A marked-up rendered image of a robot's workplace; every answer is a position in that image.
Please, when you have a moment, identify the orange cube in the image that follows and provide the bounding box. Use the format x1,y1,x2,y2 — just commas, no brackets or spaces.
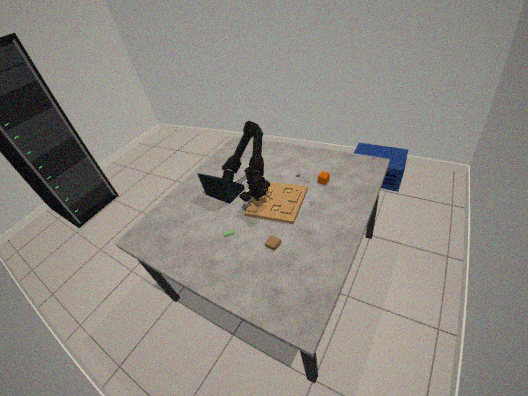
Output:
318,172,329,185

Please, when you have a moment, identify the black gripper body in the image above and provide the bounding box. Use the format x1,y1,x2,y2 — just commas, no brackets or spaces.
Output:
240,179,270,202

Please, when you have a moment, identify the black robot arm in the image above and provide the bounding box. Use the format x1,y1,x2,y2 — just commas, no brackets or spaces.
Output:
221,121,268,197

